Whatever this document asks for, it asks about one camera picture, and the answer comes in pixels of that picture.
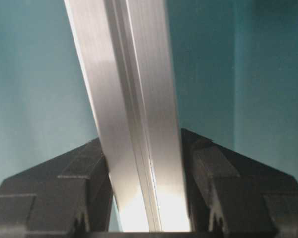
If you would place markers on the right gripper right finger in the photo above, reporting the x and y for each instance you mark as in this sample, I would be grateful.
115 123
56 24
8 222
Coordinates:
233 196

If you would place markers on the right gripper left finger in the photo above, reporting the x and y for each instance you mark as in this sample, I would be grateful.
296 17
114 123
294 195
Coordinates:
64 197

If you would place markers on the silver aluminium extrusion rail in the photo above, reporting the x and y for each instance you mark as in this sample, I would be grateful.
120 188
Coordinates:
125 56

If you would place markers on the teal table cloth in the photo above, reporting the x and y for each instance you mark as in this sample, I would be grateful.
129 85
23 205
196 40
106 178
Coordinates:
236 76

